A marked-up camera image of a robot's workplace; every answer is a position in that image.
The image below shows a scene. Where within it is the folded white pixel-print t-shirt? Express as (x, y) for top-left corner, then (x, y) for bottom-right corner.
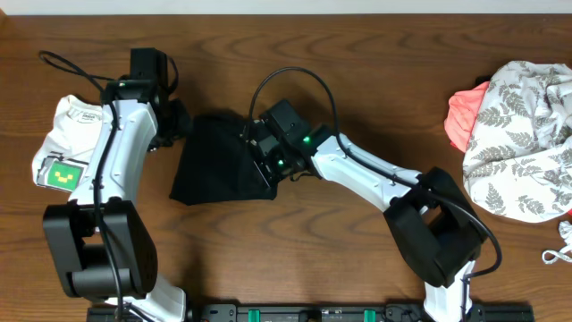
(32, 95), (110, 192)

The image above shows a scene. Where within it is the white fern-print garment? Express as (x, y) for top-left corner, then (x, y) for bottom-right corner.
(463, 61), (571, 224)

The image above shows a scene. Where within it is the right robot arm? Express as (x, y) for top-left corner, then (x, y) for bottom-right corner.
(242, 100), (486, 321)

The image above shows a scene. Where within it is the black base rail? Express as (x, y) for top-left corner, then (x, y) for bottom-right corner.
(86, 302), (535, 322)

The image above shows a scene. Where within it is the coral pink garment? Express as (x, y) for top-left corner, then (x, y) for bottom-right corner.
(443, 81), (490, 153)

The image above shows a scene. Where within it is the black t-shirt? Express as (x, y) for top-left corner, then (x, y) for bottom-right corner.
(170, 114), (277, 206)

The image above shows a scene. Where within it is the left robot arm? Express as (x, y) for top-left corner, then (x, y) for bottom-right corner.
(43, 47), (192, 321)

